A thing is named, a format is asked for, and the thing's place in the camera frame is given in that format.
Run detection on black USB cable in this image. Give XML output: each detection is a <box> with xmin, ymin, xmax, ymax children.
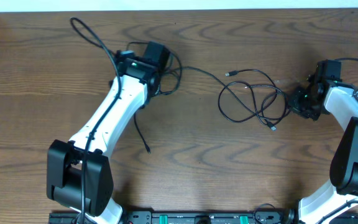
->
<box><xmin>218</xmin><ymin>68</ymin><xmax>291</xmax><ymax>131</ymax></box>
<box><xmin>126</xmin><ymin>41</ymin><xmax>272</xmax><ymax>155</ymax></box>

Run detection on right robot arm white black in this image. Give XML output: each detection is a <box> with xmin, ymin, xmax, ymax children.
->
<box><xmin>288</xmin><ymin>58</ymin><xmax>358</xmax><ymax>223</ymax></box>

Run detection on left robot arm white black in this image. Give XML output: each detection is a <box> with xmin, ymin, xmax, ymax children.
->
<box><xmin>47</xmin><ymin>42</ymin><xmax>171</xmax><ymax>223</ymax></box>

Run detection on black base rail green clamps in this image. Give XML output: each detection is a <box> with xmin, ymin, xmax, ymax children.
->
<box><xmin>48</xmin><ymin>203</ymin><xmax>358</xmax><ymax>224</ymax></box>

